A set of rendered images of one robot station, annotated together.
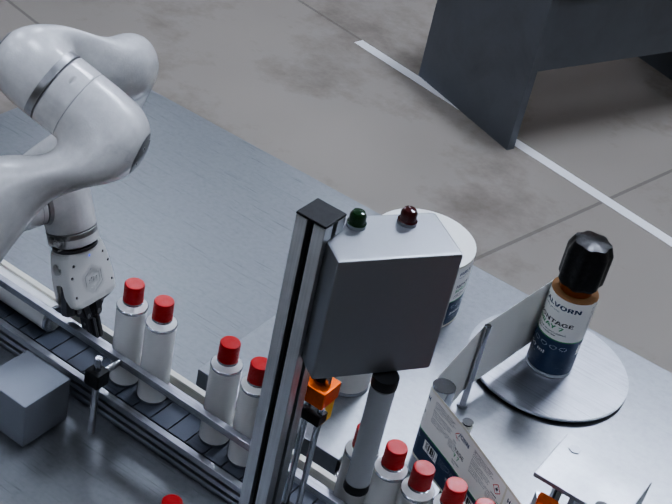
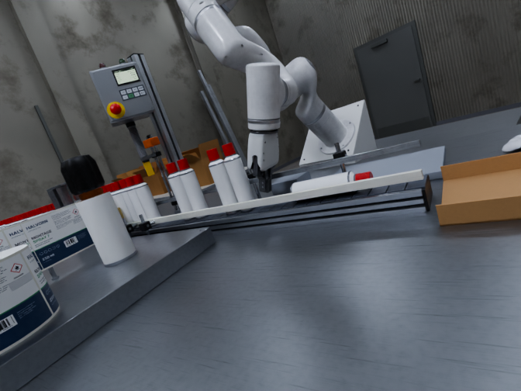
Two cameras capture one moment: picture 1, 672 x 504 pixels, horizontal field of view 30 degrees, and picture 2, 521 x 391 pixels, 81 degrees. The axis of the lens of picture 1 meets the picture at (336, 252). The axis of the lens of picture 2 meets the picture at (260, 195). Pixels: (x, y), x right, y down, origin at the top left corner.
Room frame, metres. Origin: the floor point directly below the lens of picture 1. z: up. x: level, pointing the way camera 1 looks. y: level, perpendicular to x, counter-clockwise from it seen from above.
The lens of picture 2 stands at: (2.47, 0.47, 1.09)
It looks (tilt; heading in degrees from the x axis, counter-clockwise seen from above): 11 degrees down; 188
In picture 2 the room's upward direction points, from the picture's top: 19 degrees counter-clockwise
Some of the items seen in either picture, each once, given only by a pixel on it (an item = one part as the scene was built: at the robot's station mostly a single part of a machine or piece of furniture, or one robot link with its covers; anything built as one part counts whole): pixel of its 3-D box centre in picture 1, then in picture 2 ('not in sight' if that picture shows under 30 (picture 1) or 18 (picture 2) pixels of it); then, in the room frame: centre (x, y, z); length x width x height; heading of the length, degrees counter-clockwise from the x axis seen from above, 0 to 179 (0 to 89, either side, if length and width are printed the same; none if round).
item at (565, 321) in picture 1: (570, 303); not in sight; (1.88, -0.44, 1.04); 0.09 x 0.09 x 0.29
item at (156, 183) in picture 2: not in sight; (161, 176); (-0.94, -1.03, 0.97); 0.45 x 0.44 x 0.37; 143
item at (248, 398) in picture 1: (251, 411); (181, 191); (1.47, 0.07, 0.98); 0.05 x 0.05 x 0.20
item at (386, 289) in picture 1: (372, 293); (124, 95); (1.30, -0.06, 1.38); 0.17 x 0.10 x 0.19; 117
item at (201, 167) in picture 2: not in sight; (202, 164); (-0.45, -0.38, 0.97); 0.51 x 0.42 x 0.37; 146
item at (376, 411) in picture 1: (370, 433); (140, 147); (1.26, -0.10, 1.18); 0.04 x 0.04 x 0.21
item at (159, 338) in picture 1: (158, 349); (222, 181); (1.56, 0.25, 0.98); 0.05 x 0.05 x 0.20
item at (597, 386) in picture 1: (547, 365); not in sight; (1.88, -0.44, 0.89); 0.31 x 0.31 x 0.01
